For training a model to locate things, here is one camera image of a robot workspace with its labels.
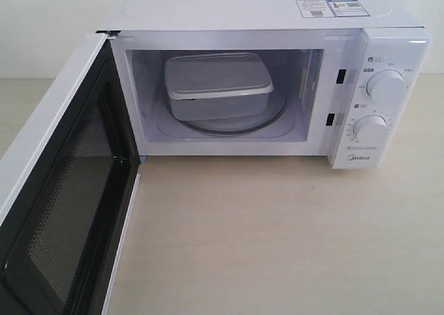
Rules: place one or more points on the white lidded plastic container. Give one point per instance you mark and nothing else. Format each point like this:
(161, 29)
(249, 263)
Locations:
(217, 86)

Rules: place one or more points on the white microwave door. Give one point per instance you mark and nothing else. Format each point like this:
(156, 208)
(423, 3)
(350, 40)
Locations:
(68, 182)

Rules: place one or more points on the white Midea microwave oven body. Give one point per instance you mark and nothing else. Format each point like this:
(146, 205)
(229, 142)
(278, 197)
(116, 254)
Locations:
(323, 64)

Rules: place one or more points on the printed paper instruction sheet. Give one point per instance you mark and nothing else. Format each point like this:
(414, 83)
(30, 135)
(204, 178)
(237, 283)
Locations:
(331, 8)

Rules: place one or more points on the glass turntable plate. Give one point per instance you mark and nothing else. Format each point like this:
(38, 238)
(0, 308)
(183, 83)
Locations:
(277, 103)

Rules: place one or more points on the lower white timer knob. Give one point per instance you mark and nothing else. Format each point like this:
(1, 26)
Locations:
(370, 129)

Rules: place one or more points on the upper white power knob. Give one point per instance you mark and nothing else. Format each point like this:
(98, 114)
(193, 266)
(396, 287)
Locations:
(386, 87)

